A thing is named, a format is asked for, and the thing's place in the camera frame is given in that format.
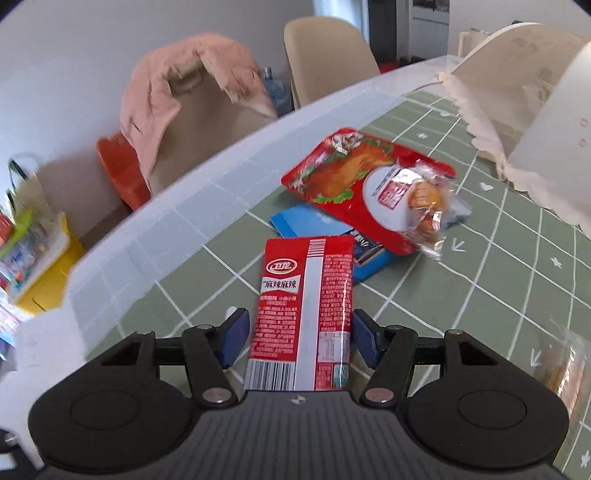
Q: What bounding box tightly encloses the blue water bottle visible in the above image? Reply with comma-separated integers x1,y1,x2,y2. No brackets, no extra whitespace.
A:
263,67,294,117

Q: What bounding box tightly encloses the pink jacket on chair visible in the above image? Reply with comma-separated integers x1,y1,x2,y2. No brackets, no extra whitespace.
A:
120,33,277,194

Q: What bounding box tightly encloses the red chicken leg snack bag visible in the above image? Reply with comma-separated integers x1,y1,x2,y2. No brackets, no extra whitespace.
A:
281,128,456,256

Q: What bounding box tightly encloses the blue white biscuit packet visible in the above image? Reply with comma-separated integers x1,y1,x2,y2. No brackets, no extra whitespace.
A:
270,204,397,284

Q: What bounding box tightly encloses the clear round pastry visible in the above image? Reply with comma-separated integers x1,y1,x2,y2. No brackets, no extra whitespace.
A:
401,161,473,261

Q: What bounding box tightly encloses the beige dining chair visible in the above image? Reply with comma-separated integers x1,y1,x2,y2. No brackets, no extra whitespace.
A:
283,16,380,108

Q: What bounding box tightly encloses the green grid tablecloth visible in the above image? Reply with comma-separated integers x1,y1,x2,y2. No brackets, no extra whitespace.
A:
72,92,590,479

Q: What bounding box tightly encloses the cartoon printed food cover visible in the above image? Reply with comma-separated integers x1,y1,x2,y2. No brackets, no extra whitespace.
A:
439,23,590,234

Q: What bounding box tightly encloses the beige chair under jacket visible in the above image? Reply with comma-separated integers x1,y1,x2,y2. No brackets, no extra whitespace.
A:
147,70,276,196

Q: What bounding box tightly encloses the long red spicy strip packet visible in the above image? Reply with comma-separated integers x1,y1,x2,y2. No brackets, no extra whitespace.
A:
245,236,355,392

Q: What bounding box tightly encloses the yellow storage box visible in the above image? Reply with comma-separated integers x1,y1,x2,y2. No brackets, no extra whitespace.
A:
9,213,85,316

